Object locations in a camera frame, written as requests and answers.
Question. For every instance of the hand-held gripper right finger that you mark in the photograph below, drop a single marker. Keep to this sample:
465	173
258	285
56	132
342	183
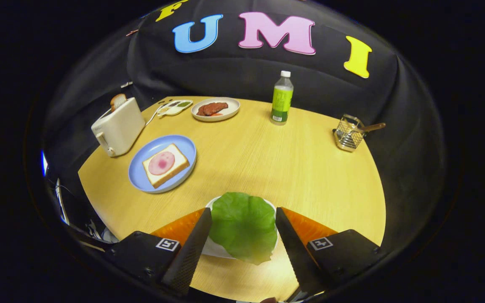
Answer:
295	256

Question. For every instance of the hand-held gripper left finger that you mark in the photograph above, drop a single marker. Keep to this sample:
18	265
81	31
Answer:
190	256

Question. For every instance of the green lettuce leaf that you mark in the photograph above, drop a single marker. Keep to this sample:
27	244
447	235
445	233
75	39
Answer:
242	225

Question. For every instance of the toasted bread slice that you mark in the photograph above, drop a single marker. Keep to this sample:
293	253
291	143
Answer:
118	102

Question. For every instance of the square white plate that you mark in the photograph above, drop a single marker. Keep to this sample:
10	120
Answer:
215	250

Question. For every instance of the blue plate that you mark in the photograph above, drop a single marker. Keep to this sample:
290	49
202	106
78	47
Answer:
145	179

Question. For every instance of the bread slice with ham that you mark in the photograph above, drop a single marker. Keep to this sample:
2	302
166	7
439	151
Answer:
177	166

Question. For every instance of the pink ham slice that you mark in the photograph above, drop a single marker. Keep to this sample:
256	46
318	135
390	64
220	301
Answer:
161	163

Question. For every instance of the white keyboard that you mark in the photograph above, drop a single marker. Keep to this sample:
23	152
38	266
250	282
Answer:
60	202

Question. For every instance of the white toaster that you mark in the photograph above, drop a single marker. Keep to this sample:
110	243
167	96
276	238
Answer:
120	128

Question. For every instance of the brown meat pieces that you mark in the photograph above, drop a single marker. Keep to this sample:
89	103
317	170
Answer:
212	108

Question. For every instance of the divided white bean dish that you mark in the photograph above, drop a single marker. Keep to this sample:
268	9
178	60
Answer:
175	107

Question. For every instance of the round white meat plate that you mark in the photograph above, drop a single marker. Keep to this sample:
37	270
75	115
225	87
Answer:
230	108

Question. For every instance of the green label drink bottle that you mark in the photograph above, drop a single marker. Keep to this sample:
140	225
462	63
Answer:
282	99

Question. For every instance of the computer monitor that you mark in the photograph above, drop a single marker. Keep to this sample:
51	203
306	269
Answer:
44	163

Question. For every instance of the white cloth clip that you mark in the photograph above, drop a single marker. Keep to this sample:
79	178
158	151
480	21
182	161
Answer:
126	84

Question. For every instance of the black backdrop cloth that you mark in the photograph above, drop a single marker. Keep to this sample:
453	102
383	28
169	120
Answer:
246	71

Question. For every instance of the reddish cloth clip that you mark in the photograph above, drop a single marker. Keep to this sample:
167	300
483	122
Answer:
132	32

